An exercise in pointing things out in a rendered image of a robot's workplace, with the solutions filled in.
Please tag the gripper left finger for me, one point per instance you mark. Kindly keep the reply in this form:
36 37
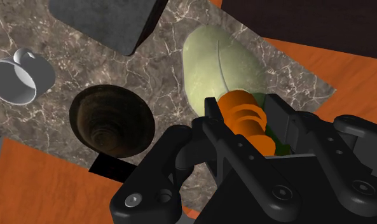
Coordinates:
151 173

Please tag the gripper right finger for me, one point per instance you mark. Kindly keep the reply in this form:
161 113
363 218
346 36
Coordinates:
337 155

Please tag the orange carrot with green top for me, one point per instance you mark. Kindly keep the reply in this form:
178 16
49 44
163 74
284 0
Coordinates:
244 114

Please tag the dark brown wooden bowl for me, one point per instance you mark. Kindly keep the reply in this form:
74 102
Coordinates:
110 121

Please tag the pale green leaf-shaped plate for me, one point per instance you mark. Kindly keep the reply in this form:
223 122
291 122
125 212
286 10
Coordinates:
206 71

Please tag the grey mug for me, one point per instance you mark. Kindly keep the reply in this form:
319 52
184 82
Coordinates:
42 74

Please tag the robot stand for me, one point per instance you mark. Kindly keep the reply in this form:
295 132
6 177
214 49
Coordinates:
107 21

